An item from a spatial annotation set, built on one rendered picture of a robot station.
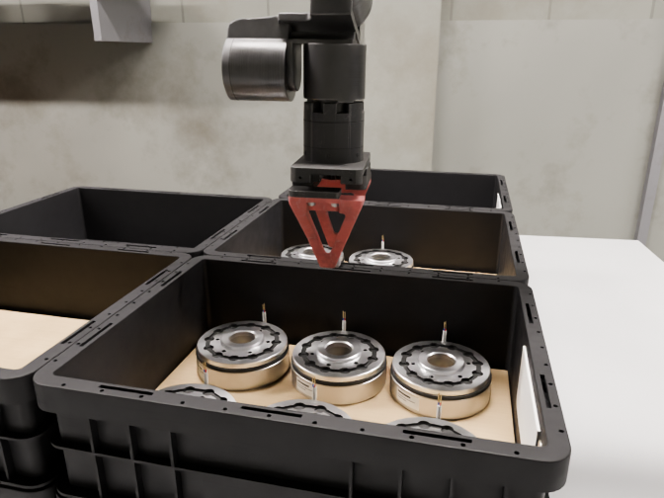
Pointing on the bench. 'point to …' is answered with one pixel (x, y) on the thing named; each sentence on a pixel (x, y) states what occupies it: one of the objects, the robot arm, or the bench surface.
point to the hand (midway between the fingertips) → (332, 248)
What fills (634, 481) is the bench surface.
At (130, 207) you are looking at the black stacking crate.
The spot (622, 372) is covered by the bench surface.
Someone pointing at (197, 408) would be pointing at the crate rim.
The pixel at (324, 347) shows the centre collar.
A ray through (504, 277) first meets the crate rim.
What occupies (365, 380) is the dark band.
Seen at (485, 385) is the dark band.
